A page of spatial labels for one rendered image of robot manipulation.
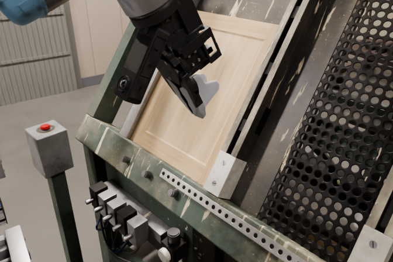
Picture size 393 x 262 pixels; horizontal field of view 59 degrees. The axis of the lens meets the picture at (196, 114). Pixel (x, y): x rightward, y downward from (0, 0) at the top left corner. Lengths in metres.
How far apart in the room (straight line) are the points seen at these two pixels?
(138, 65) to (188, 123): 0.74
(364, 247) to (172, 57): 0.60
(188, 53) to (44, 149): 1.01
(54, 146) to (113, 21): 3.11
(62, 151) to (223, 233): 0.75
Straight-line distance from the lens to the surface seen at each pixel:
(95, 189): 1.35
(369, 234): 0.87
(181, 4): 0.50
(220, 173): 1.02
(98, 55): 4.42
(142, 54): 0.48
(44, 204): 2.61
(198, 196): 1.07
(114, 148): 1.38
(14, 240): 0.90
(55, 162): 1.47
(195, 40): 0.50
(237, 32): 1.23
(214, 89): 0.56
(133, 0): 0.45
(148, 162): 1.24
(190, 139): 1.18
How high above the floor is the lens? 1.58
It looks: 26 degrees down
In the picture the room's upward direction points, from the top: straight up
